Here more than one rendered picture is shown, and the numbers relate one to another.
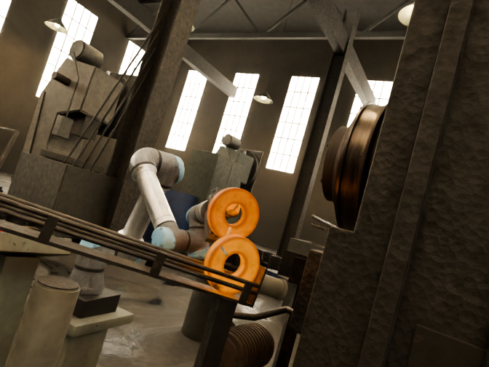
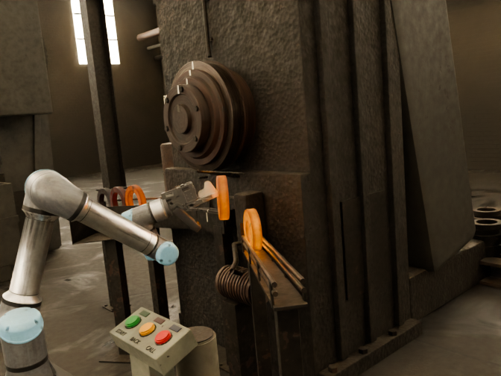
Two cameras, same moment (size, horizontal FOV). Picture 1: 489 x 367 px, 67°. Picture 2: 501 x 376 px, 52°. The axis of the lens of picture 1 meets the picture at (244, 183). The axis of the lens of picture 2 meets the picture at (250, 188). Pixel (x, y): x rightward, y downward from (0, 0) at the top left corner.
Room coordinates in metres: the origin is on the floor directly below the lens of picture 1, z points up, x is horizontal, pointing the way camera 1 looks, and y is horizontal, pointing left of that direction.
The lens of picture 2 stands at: (0.45, 1.64, 1.12)
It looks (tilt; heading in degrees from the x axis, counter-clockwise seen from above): 8 degrees down; 288
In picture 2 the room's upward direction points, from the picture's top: 5 degrees counter-clockwise
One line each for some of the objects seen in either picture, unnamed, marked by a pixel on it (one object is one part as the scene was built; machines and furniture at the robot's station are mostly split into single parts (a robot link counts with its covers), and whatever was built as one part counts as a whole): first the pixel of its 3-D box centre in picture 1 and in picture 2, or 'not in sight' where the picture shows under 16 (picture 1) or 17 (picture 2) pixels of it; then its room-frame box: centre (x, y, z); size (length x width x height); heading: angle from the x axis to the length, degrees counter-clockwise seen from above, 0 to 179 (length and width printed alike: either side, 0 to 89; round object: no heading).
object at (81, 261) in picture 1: (96, 248); (22, 335); (1.55, 0.51, 0.53); 0.13 x 0.12 x 0.14; 138
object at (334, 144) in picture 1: (341, 164); (185, 118); (1.35, -0.32, 1.11); 0.28 x 0.06 x 0.28; 149
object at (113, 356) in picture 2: (289, 330); (114, 283); (1.85, -0.41, 0.36); 0.26 x 0.20 x 0.72; 4
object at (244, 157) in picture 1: (228, 188); not in sight; (9.50, 0.38, 1.36); 1.37 x 1.16 x 2.71; 49
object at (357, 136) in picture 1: (368, 170); (203, 117); (1.30, -0.41, 1.11); 0.47 x 0.06 x 0.47; 149
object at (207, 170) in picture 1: (205, 209); not in sight; (5.20, 0.42, 0.75); 0.70 x 0.48 x 1.50; 149
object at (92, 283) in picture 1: (86, 277); (29, 372); (1.55, 0.51, 0.42); 0.15 x 0.15 x 0.10
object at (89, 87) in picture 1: (78, 128); not in sight; (6.12, 2.90, 1.42); 1.43 x 1.22 x 2.85; 64
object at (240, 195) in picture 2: (319, 294); (251, 221); (1.09, -0.30, 0.68); 0.11 x 0.08 x 0.24; 59
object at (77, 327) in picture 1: (77, 309); not in sight; (1.55, 0.51, 0.28); 0.32 x 0.32 x 0.04; 66
